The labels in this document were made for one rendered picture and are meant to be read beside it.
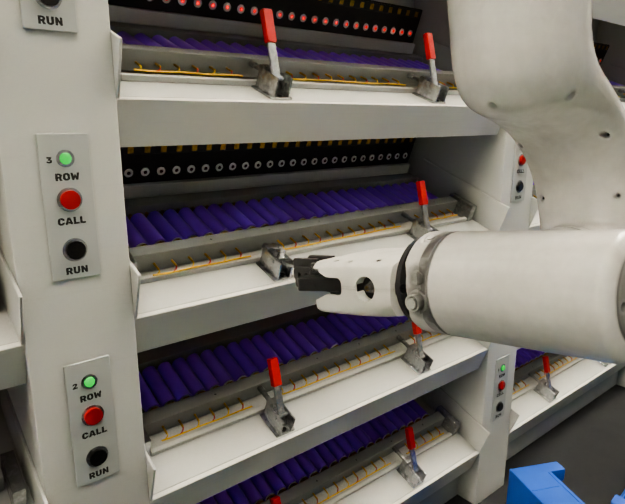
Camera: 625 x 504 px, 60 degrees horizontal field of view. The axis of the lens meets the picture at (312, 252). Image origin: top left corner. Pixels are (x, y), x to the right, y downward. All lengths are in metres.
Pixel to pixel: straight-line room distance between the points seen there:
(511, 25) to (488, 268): 0.15
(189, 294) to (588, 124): 0.39
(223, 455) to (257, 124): 0.38
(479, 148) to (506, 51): 0.58
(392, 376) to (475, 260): 0.47
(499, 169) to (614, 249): 0.57
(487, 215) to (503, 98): 0.58
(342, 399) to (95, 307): 0.39
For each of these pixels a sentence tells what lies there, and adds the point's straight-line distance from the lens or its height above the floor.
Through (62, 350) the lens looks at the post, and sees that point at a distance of 0.53.
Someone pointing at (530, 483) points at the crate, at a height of 0.20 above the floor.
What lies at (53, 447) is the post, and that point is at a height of 0.41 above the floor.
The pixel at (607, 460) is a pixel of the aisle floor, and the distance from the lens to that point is 1.37.
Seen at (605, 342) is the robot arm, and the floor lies 0.57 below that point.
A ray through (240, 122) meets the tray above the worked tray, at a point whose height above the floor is 0.69.
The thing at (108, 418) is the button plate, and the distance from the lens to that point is 0.57.
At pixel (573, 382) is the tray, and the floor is 0.12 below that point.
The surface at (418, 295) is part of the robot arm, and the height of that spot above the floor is 0.57.
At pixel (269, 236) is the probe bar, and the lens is 0.67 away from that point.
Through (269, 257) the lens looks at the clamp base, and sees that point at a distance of 0.63.
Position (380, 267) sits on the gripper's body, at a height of 0.58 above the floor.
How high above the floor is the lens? 0.70
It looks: 14 degrees down
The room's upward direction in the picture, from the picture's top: straight up
